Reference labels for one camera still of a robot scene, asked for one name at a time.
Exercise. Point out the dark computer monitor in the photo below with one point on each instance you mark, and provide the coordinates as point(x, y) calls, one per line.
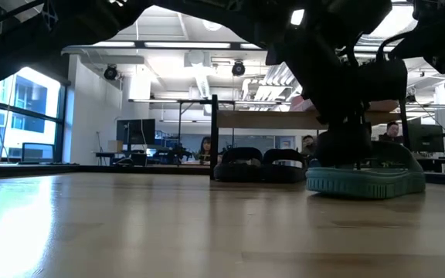
point(427, 137)

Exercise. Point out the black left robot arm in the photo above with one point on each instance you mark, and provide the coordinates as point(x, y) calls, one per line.
point(33, 31)

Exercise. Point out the wooden shelf with black posts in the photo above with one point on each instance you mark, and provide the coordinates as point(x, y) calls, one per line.
point(265, 119)

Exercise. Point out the cardboard box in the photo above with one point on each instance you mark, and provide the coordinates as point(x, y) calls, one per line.
point(115, 146)

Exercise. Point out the open laptop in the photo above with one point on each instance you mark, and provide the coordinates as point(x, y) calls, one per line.
point(37, 152)

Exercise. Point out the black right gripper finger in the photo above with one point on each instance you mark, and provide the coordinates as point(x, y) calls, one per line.
point(427, 44)

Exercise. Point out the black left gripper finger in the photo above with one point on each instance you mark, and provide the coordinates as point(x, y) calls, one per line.
point(342, 146)

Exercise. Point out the person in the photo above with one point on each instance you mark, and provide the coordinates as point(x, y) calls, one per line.
point(391, 131)
point(308, 146)
point(205, 148)

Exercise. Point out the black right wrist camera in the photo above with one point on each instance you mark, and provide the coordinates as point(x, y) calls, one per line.
point(440, 62)

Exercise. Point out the black ceiling spotlight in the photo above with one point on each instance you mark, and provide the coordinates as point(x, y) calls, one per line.
point(111, 72)
point(238, 68)

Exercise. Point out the green rubber slide sandal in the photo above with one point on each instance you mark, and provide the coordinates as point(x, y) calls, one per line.
point(361, 185)

